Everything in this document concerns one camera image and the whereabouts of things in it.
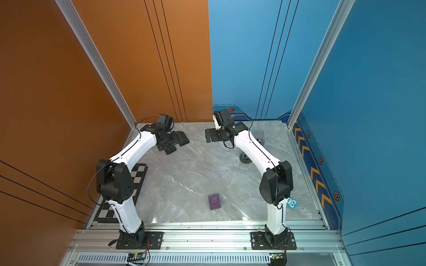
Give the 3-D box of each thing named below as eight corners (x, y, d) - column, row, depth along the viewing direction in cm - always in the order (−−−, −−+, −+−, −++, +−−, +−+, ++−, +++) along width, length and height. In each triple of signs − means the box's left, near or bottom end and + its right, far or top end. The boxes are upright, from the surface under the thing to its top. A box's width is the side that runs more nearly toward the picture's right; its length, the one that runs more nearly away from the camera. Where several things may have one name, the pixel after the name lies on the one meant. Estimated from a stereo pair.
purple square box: (210, 210, 84) (209, 207, 80) (208, 198, 87) (208, 195, 84) (220, 208, 84) (220, 205, 81) (218, 196, 88) (218, 193, 84)
